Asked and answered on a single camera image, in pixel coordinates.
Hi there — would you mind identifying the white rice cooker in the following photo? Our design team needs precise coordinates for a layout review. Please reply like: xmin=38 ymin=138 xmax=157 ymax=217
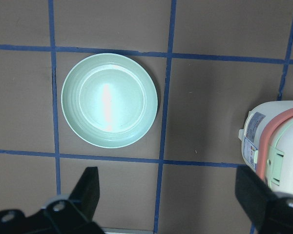
xmin=238 ymin=100 xmax=293 ymax=195

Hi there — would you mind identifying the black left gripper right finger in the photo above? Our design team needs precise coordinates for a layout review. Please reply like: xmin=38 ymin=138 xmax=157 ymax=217
xmin=235 ymin=166 xmax=293 ymax=234

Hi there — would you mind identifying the green plate near left arm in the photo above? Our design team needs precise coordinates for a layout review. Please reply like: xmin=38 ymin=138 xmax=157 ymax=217
xmin=61 ymin=53 xmax=158 ymax=149

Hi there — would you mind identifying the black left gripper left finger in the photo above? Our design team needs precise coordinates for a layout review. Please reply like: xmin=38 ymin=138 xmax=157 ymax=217
xmin=0 ymin=167 xmax=104 ymax=234

